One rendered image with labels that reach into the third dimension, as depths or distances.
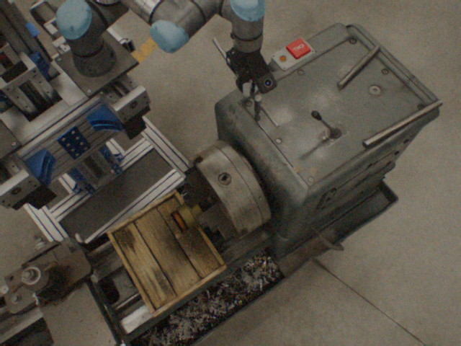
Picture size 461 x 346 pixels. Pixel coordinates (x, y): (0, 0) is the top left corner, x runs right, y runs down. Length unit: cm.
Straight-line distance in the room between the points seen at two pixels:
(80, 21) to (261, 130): 66
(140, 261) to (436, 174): 192
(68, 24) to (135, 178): 118
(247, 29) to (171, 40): 18
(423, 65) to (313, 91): 193
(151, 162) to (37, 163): 92
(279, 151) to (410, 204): 155
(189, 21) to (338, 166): 59
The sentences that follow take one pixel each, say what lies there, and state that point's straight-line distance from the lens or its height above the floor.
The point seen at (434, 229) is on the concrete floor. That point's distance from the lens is 268.
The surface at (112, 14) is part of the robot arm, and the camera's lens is 150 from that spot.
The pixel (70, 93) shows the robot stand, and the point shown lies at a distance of 169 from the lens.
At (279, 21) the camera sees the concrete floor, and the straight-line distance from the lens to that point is 326.
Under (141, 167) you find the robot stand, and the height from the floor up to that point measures 21.
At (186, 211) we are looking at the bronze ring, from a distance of 131.
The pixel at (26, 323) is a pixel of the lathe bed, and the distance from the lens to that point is 167.
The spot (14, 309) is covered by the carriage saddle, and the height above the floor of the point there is 91.
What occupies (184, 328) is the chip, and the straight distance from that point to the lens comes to 180.
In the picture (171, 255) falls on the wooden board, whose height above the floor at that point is 88.
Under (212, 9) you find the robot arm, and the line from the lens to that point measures 99.
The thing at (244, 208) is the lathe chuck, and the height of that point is 119.
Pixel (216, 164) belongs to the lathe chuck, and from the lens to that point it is 124.
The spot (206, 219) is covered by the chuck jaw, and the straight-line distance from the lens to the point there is 131.
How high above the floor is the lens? 235
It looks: 67 degrees down
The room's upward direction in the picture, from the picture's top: 5 degrees counter-clockwise
